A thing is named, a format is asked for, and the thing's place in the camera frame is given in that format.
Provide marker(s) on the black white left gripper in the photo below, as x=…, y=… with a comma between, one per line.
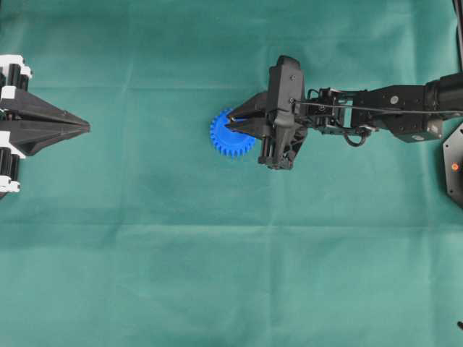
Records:
x=20, y=140

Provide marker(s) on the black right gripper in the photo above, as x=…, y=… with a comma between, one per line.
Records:
x=280, y=108

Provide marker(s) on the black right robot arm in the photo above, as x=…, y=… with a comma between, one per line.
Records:
x=412, y=113

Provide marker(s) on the blue plastic gear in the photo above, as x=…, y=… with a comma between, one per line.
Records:
x=226, y=142

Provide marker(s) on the green table cloth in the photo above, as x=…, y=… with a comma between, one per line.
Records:
x=140, y=233

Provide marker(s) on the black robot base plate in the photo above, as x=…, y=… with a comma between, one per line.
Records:
x=452, y=157

